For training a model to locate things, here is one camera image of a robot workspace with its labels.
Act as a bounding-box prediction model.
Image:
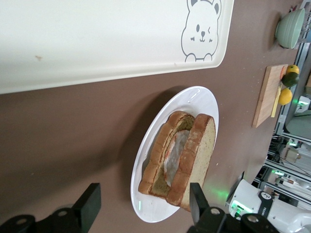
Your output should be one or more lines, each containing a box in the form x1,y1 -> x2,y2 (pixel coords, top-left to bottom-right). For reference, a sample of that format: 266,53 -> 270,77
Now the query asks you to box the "green avocado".
281,72 -> 299,87

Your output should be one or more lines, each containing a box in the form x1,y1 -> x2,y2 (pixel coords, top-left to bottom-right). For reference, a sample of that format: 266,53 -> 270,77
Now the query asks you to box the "background metal shelving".
252,80 -> 311,209

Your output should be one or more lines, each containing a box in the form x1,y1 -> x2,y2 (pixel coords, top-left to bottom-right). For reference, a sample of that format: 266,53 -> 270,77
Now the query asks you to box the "white round plate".
130,85 -> 220,223

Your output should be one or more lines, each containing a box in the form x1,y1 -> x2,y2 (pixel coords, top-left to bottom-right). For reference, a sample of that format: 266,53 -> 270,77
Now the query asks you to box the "bread slice under egg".
138,111 -> 196,197

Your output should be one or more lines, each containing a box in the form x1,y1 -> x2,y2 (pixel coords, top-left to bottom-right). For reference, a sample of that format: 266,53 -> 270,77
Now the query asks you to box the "plain bread slice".
166,113 -> 217,212

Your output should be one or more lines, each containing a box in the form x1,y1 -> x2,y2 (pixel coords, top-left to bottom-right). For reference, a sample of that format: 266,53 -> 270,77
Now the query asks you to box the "cream bear print tray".
0,0 -> 235,95

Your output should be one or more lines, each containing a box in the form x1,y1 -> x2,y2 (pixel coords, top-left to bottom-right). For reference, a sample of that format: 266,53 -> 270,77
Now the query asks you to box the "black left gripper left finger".
52,183 -> 102,233

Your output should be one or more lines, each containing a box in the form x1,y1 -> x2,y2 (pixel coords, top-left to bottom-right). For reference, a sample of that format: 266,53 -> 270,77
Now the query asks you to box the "yellow lemon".
285,65 -> 300,75
278,87 -> 294,106

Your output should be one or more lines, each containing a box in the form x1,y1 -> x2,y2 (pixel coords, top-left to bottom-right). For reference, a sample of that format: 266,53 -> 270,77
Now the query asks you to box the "pale green bowl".
275,8 -> 306,50

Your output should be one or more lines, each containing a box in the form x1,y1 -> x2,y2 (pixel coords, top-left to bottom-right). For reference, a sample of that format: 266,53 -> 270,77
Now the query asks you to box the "wooden cutting board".
252,64 -> 289,129

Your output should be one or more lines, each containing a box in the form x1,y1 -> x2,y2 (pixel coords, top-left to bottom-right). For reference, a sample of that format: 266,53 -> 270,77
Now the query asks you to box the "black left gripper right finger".
190,183 -> 228,233

